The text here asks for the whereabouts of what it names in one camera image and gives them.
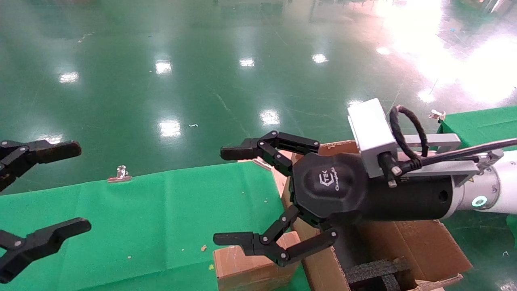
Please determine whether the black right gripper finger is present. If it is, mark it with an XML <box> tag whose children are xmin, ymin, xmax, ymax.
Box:
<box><xmin>213</xmin><ymin>204</ymin><xmax>338</xmax><ymax>267</ymax></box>
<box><xmin>220</xmin><ymin>131</ymin><xmax>320</xmax><ymax>176</ymax></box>

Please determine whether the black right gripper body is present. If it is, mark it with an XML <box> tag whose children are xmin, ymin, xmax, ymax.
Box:
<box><xmin>291</xmin><ymin>152</ymin><xmax>454</xmax><ymax>229</ymax></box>

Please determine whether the black camera cable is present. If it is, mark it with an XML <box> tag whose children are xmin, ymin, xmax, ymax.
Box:
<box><xmin>378</xmin><ymin>105</ymin><xmax>517</xmax><ymax>188</ymax></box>

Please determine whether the silver camera mount bracket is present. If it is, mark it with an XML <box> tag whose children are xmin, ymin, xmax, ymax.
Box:
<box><xmin>398</xmin><ymin>133</ymin><xmax>505</xmax><ymax>187</ymax></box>

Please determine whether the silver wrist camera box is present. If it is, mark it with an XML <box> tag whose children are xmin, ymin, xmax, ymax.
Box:
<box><xmin>347</xmin><ymin>98</ymin><xmax>399</xmax><ymax>178</ymax></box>

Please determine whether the black foam insert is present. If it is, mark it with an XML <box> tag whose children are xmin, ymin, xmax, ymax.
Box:
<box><xmin>345</xmin><ymin>257</ymin><xmax>410</xmax><ymax>291</ymax></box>

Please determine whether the small taped cardboard box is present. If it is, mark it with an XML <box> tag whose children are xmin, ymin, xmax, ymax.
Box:
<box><xmin>213</xmin><ymin>231</ymin><xmax>301</xmax><ymax>291</ymax></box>

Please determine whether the large green table cloth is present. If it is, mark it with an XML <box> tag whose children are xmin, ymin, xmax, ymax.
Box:
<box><xmin>0</xmin><ymin>162</ymin><xmax>311</xmax><ymax>291</ymax></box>

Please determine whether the small green table cloth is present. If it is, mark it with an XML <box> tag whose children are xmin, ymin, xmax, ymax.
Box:
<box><xmin>437</xmin><ymin>106</ymin><xmax>517</xmax><ymax>152</ymax></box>

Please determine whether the large open cardboard carton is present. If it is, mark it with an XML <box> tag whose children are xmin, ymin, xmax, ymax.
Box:
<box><xmin>281</xmin><ymin>139</ymin><xmax>473</xmax><ymax>291</ymax></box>

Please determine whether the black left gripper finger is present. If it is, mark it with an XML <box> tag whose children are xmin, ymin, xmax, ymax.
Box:
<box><xmin>0</xmin><ymin>217</ymin><xmax>92</xmax><ymax>283</ymax></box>
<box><xmin>0</xmin><ymin>139</ymin><xmax>82</xmax><ymax>192</ymax></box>

